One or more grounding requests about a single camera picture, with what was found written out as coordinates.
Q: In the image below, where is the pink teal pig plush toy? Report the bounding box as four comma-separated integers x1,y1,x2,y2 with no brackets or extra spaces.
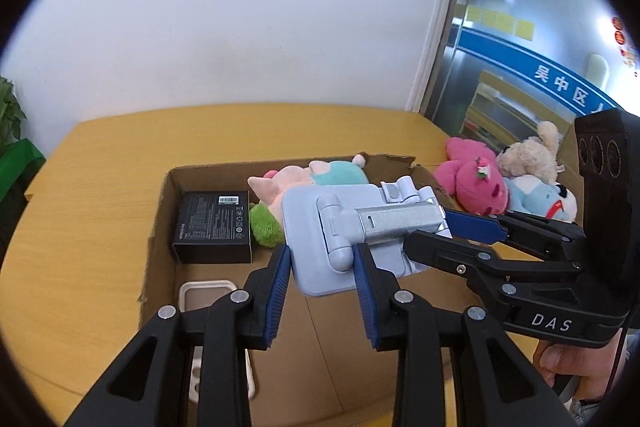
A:
247,155,370,208

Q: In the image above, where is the light blue folding phone stand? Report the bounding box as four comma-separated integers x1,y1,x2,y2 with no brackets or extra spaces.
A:
281,176,453,298

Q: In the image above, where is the black cable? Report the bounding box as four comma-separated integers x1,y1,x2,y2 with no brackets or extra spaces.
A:
602,324,632,408

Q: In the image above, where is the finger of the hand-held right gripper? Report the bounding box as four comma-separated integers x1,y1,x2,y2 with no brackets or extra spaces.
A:
442,208,587,259
402,229,584,304

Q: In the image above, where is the round red window sticker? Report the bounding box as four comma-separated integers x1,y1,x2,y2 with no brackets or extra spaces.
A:
611,16,640,76

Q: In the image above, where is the person's right hand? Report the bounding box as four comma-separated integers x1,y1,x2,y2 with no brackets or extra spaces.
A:
532,336,627,393

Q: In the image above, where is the black product box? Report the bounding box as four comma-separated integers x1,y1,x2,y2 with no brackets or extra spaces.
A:
171,191,253,264

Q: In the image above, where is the blue window banner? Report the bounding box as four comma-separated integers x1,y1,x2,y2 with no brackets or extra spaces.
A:
457,24,626,120

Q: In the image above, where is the pink bear plush toy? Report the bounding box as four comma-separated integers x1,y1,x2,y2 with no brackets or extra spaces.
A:
432,137,512,215

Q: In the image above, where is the beige dog plush toy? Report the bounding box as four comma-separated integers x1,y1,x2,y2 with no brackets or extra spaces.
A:
496,121,564,185

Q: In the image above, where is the white oblong object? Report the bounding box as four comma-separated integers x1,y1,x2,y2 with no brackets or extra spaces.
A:
586,53,610,83

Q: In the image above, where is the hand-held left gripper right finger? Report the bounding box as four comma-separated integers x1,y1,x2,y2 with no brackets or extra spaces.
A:
351,243,576,427

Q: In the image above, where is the white plastic tray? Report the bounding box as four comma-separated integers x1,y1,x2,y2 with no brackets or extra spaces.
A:
179,279,258,403

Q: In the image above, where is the green potted plant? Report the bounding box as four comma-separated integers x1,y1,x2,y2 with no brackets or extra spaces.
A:
0,76,28,148

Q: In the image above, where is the green plush toy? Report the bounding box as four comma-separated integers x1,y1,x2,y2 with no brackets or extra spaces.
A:
249,203,287,249

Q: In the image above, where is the blue white plush toy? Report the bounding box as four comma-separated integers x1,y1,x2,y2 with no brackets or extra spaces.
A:
505,174,579,223

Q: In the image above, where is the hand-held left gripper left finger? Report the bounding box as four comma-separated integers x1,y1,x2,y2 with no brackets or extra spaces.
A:
62,244,292,427

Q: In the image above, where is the yellow wooden desktop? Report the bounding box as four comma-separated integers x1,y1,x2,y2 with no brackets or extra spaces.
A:
0,104,581,427

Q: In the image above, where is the brown cardboard box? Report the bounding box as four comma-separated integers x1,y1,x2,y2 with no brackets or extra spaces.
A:
137,152,458,427

